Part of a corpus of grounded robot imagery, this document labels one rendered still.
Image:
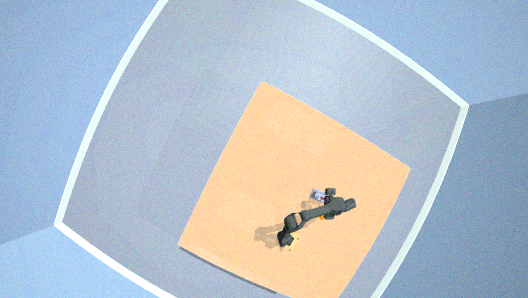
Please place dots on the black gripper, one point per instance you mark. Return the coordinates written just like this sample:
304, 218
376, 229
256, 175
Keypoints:
330, 192

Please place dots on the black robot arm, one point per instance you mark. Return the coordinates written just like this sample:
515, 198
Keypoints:
336, 207

